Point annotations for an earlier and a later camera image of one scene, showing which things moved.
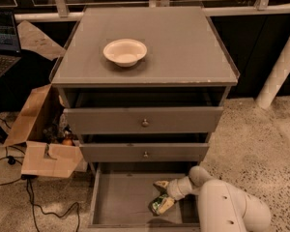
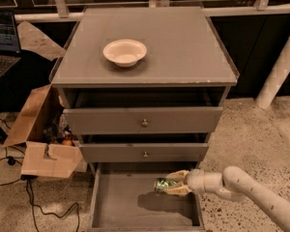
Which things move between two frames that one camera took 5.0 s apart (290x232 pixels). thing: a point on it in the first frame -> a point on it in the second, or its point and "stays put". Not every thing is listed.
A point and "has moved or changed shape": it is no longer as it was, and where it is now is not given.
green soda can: [155, 205] has moved or changed shape
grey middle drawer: [141, 153] stays put
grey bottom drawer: [123, 192] stays put
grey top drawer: [144, 120] stays put
